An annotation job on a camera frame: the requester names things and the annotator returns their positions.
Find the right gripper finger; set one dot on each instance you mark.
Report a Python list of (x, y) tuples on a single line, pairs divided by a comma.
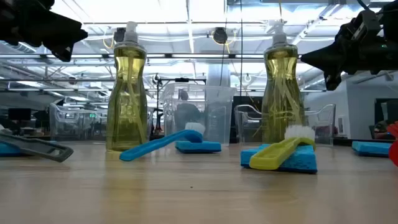
[(326, 59)]

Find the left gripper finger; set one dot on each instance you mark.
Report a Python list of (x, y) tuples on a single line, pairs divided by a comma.
[(73, 34)]

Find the yellow dish soap pump bottle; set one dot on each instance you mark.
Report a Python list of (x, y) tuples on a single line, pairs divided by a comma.
[(127, 109), (281, 93)]

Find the blue cellulose sponge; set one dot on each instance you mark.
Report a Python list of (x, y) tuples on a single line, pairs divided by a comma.
[(199, 147), (301, 161), (9, 151), (370, 148)]

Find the red dish brush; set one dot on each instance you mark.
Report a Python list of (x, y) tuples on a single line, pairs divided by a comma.
[(393, 152)]

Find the lime green dish brush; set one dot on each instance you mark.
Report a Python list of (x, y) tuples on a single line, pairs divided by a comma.
[(270, 157)]

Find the grey dish brush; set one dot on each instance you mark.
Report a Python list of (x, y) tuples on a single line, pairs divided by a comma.
[(40, 147)]

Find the blue dish brush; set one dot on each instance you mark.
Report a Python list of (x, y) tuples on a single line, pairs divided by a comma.
[(155, 144)]

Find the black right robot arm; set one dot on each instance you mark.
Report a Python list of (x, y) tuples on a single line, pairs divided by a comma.
[(391, 18)]

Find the low clear plastic bin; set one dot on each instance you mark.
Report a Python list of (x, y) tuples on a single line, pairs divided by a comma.
[(320, 124), (77, 124)]

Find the large black screen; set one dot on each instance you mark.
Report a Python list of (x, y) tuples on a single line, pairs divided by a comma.
[(248, 100)]

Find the small black monitor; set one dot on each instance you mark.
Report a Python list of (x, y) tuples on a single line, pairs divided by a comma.
[(18, 114)]

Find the tall clear plastic tub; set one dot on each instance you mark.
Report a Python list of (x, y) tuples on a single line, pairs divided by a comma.
[(214, 118)]

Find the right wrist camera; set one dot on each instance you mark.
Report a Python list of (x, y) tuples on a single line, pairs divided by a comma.
[(368, 25)]

